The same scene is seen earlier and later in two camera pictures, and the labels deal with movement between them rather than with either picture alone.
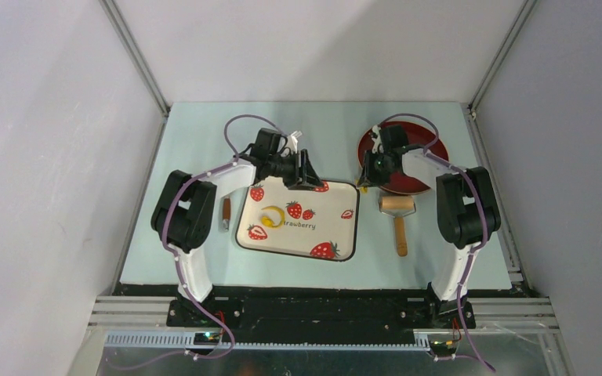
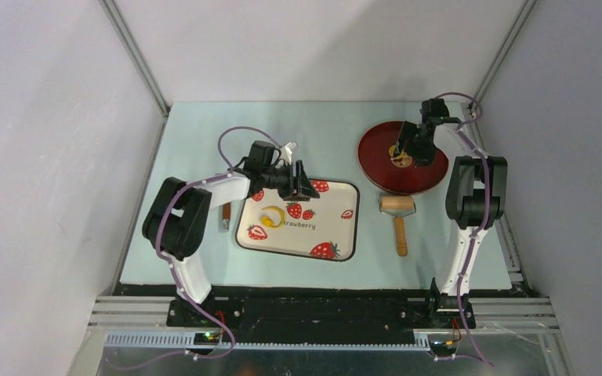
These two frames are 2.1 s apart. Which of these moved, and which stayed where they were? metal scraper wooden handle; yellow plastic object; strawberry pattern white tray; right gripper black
Moved: right gripper black
Stayed: yellow plastic object; metal scraper wooden handle; strawberry pattern white tray
